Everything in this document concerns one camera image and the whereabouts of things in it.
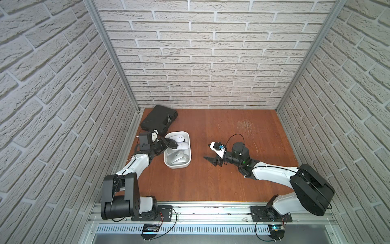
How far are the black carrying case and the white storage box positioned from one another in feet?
0.29

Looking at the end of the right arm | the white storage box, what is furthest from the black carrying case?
the end of the right arm

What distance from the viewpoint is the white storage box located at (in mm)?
883

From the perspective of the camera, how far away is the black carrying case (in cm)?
105
